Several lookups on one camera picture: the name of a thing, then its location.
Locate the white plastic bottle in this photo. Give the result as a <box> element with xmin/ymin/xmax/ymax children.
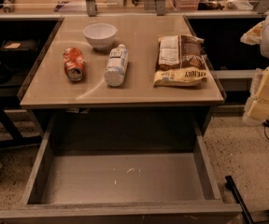
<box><xmin>104</xmin><ymin>44</ymin><xmax>129</xmax><ymax>87</ymax></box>

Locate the red coke can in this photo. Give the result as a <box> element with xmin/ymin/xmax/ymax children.
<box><xmin>63</xmin><ymin>47</ymin><xmax>85</xmax><ymax>81</ymax></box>

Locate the open grey top drawer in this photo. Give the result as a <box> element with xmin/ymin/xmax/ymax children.
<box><xmin>0</xmin><ymin>111</ymin><xmax>241</xmax><ymax>224</ymax></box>

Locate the grey cabinet with tabletop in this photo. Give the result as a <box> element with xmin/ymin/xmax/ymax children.
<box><xmin>21</xmin><ymin>15</ymin><xmax>224</xmax><ymax>148</ymax></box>

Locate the black metal bar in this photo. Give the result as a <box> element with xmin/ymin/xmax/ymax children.
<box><xmin>225</xmin><ymin>175</ymin><xmax>255</xmax><ymax>224</ymax></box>

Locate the brown yellow chip bag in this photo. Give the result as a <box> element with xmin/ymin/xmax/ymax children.
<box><xmin>153</xmin><ymin>35</ymin><xmax>207</xmax><ymax>87</ymax></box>

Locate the white ceramic bowl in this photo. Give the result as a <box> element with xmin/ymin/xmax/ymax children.
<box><xmin>83</xmin><ymin>23</ymin><xmax>117</xmax><ymax>50</ymax></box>

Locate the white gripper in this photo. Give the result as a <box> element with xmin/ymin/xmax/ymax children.
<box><xmin>240</xmin><ymin>14</ymin><xmax>269</xmax><ymax>125</ymax></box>

